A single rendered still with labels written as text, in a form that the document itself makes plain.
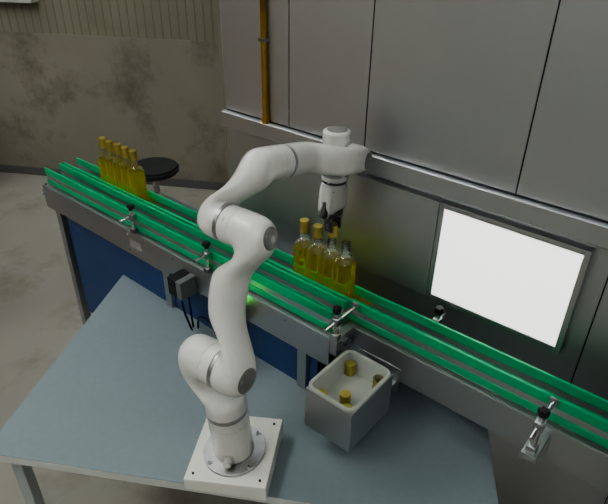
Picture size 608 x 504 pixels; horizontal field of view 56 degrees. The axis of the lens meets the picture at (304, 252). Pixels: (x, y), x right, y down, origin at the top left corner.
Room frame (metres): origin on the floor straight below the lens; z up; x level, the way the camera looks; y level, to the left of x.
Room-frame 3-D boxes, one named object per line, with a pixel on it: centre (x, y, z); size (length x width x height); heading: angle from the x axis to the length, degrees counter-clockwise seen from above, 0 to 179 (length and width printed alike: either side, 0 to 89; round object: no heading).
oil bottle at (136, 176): (2.29, 0.74, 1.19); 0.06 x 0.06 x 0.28; 51
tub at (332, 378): (1.27, -0.15, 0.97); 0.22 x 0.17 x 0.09; 141
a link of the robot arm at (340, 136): (1.61, -0.09, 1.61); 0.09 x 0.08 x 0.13; 54
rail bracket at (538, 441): (1.01, -0.62, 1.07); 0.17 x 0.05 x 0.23; 141
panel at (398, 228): (1.53, -0.39, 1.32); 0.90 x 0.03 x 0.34; 51
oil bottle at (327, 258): (1.61, -0.09, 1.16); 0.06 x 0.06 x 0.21; 52
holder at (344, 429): (1.29, -0.16, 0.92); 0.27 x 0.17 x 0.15; 141
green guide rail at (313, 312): (1.99, 0.58, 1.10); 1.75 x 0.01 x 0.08; 51
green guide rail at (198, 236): (2.05, 0.54, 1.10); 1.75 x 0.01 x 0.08; 51
